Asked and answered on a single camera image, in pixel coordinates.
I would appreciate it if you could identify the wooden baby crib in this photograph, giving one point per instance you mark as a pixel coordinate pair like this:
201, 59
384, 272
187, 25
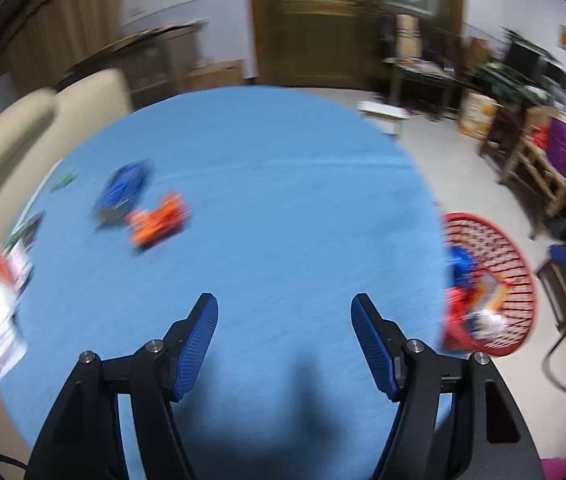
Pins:
163, 65

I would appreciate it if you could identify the yellow cardboard box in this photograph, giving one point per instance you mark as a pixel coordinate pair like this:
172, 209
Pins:
478, 115

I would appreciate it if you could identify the green candy wrapper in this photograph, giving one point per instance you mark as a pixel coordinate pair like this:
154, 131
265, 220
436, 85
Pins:
65, 180

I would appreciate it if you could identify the black monitor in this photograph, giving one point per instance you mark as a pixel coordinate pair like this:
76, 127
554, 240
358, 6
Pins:
523, 60

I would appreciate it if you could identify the wooden chair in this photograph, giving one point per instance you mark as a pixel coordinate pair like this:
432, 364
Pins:
528, 160

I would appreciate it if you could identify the red plastic basket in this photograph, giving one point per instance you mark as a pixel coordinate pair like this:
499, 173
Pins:
513, 260

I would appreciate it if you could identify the orange plastic bag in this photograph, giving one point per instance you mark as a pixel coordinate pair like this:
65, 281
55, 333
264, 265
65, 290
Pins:
158, 220

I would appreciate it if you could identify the small white packet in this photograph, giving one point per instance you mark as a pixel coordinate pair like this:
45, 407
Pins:
20, 267

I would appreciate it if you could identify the brown cardboard box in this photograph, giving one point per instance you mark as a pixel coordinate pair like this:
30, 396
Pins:
213, 76

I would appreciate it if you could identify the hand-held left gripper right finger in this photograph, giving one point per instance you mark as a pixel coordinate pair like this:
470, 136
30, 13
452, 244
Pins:
373, 340

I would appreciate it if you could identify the beige leather sofa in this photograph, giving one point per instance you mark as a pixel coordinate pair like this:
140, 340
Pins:
13, 140

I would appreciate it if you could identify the red plastic bag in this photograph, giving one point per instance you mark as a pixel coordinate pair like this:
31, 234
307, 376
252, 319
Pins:
458, 305

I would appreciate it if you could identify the small white stool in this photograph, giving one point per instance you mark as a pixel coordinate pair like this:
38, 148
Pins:
380, 110

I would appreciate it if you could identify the blue plastic bag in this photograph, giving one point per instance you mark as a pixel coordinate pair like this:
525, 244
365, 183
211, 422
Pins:
462, 262

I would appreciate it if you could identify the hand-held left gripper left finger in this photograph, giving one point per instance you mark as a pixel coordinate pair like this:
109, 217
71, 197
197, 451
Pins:
198, 340

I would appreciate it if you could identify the white plastic bag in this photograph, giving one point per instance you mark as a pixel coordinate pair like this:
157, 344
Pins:
485, 322

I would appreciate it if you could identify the wooden double door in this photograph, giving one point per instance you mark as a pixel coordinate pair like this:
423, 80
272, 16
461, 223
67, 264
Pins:
313, 45

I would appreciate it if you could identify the beige curtains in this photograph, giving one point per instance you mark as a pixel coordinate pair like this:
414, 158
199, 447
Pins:
78, 5

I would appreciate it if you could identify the plaid scarf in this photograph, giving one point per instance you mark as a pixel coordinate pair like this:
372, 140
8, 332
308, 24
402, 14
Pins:
407, 35

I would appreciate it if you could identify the dark green wrapper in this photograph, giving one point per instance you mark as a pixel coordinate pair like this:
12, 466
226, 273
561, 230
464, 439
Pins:
25, 232

